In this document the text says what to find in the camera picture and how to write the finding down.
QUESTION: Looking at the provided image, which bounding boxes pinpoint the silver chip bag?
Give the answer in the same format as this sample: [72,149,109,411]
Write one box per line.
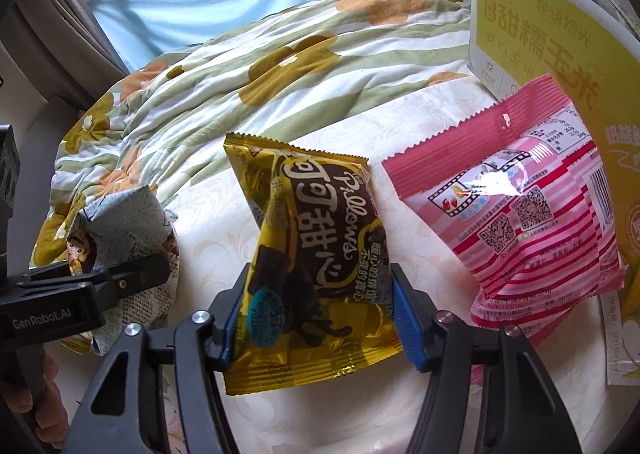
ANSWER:
[61,185,180,356]

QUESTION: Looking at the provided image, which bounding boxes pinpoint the yellow chocolate snack bag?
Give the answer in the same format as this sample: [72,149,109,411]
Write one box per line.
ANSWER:
[224,133,401,396]

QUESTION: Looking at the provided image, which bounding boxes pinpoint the pink striped snack bag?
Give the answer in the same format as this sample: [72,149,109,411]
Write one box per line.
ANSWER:
[383,75,626,344]

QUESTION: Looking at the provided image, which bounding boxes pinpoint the person's left hand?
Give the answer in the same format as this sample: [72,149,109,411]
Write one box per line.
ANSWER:
[1,350,70,450]

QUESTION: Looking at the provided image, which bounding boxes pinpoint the floral bed quilt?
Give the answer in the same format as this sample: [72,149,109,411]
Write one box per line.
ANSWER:
[30,0,471,266]

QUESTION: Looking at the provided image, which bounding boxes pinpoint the left brown curtain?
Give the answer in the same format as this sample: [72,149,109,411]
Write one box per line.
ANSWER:
[1,0,128,110]

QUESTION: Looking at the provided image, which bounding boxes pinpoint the green cardboard box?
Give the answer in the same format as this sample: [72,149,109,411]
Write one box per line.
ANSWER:
[470,0,639,386]

